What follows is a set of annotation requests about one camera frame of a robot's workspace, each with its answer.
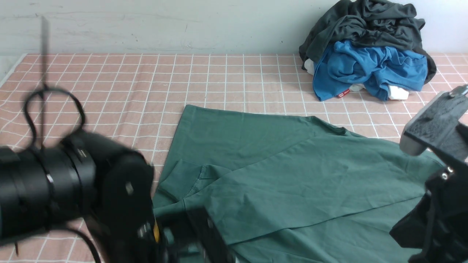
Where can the green long-sleeve top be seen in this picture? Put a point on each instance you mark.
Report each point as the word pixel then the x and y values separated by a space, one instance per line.
pixel 289 189

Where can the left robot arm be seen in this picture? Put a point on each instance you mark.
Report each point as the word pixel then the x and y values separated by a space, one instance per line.
pixel 89 176

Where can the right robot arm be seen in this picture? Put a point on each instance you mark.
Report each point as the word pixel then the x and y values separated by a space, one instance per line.
pixel 437 225

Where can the pink checkered tablecloth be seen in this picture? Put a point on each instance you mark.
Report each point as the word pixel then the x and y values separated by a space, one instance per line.
pixel 137 99

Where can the blue garment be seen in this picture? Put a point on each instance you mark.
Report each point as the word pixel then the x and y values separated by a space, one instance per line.
pixel 343 65

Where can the dark grey garment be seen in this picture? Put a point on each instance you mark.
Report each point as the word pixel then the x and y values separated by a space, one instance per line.
pixel 368 23

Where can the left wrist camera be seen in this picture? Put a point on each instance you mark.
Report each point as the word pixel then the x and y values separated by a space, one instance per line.
pixel 178 231

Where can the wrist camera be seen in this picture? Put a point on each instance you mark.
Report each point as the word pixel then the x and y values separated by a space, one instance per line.
pixel 438 127
pixel 178 231

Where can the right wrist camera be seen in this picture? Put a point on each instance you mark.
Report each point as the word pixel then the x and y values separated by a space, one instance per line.
pixel 438 127

